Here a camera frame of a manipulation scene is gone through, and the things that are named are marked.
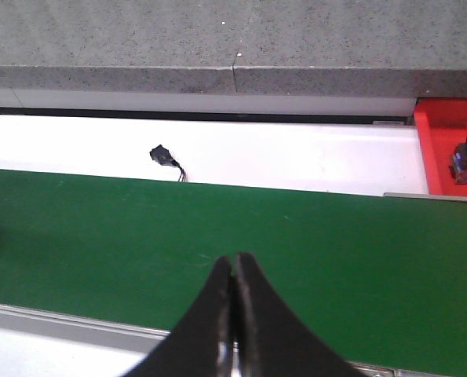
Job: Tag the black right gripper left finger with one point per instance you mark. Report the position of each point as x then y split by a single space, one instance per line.
201 343

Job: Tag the grey speckled stone counter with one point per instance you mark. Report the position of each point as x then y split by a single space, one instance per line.
328 48

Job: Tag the red plastic tray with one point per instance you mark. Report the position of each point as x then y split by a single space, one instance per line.
441 124

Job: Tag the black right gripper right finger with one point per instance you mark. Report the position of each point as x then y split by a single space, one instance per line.
272 340

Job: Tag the small black sensor with wire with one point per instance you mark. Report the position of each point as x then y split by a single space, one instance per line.
163 157

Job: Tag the white panel under counter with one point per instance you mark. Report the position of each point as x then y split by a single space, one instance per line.
262 104

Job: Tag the green conveyor belt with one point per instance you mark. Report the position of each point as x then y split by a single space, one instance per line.
381 280

